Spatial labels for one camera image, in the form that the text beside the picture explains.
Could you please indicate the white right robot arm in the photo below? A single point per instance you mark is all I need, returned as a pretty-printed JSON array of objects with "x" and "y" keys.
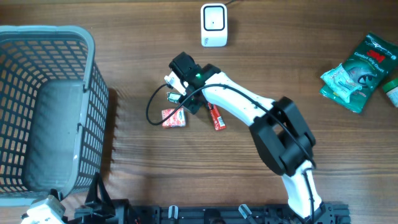
[{"x": 281, "y": 136}]

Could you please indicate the white barcode scanner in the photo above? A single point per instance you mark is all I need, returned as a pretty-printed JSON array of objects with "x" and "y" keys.
[{"x": 214, "y": 25}]

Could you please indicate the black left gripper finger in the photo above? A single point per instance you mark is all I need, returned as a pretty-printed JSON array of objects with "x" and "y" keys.
[
  {"x": 55, "y": 194},
  {"x": 97, "y": 195}
]

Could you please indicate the red white tissue pack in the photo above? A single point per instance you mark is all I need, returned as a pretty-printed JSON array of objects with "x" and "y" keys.
[{"x": 176, "y": 120}]

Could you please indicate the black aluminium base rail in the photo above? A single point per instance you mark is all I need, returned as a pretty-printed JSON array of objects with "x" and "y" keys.
[{"x": 126, "y": 213}]

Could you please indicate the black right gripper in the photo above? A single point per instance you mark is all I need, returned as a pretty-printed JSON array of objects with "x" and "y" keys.
[{"x": 192, "y": 105}]

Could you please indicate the grey plastic shopping basket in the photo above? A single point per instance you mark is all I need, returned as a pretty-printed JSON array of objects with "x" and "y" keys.
[{"x": 54, "y": 105}]

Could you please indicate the mint toilet wipes pack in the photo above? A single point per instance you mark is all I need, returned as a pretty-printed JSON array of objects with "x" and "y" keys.
[{"x": 340, "y": 82}]

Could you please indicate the red snack stick packet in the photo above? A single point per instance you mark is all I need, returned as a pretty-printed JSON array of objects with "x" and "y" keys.
[{"x": 216, "y": 117}]

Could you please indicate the green grip gloves package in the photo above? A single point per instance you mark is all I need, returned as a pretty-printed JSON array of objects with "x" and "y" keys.
[{"x": 370, "y": 62}]

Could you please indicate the green lid jar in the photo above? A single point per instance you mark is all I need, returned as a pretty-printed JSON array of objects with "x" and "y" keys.
[{"x": 391, "y": 90}]

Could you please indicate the green white gum box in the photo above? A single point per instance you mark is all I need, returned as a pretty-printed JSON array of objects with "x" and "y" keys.
[{"x": 173, "y": 97}]

